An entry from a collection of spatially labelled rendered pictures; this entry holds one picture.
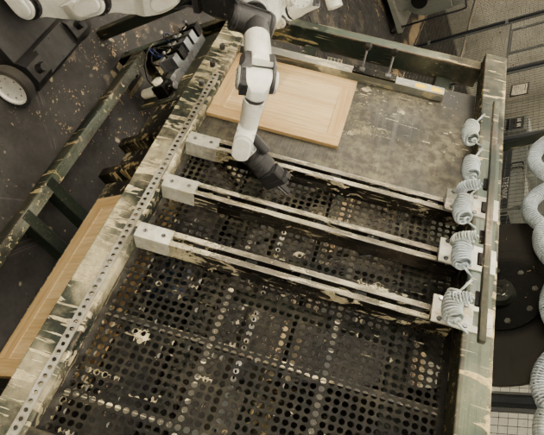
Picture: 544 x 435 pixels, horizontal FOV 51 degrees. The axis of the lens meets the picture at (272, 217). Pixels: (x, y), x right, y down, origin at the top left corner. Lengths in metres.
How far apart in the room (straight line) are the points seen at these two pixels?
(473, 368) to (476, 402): 0.10
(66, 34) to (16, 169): 0.68
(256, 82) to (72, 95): 1.51
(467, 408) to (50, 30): 2.33
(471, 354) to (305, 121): 1.16
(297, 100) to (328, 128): 0.21
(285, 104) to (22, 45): 1.19
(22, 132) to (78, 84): 0.46
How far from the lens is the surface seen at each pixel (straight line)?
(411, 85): 2.69
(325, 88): 2.60
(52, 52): 2.89
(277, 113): 2.44
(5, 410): 1.78
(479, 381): 1.82
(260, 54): 1.85
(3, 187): 2.80
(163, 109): 3.16
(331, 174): 2.16
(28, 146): 2.91
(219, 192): 2.05
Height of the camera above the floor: 2.32
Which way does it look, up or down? 32 degrees down
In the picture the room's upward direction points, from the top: 82 degrees clockwise
